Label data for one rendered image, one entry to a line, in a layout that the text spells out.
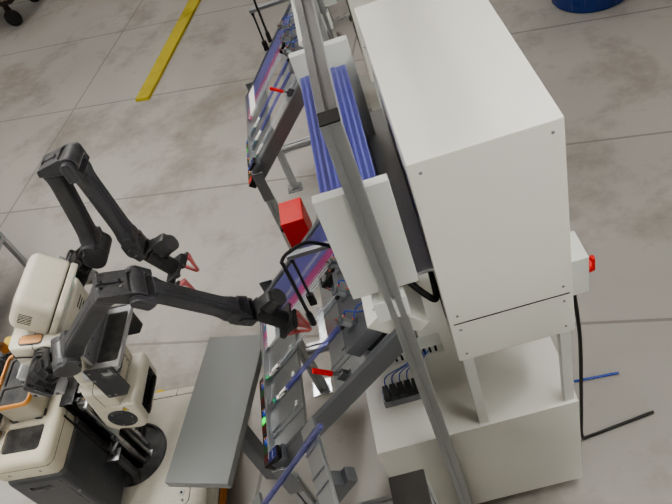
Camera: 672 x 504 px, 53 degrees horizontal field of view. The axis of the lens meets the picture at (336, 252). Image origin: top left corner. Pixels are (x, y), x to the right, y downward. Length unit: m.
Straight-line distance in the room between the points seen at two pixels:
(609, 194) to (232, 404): 2.16
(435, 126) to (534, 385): 1.11
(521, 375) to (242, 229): 2.23
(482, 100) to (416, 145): 0.18
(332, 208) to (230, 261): 2.57
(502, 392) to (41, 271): 1.48
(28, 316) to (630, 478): 2.14
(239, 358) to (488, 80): 1.55
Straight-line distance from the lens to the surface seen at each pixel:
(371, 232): 1.42
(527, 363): 2.34
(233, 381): 2.61
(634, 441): 2.91
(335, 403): 1.97
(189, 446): 2.55
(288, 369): 2.29
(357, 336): 1.82
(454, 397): 2.30
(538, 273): 1.71
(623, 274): 3.35
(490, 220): 1.53
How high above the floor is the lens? 2.60
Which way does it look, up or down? 45 degrees down
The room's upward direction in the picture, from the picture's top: 23 degrees counter-clockwise
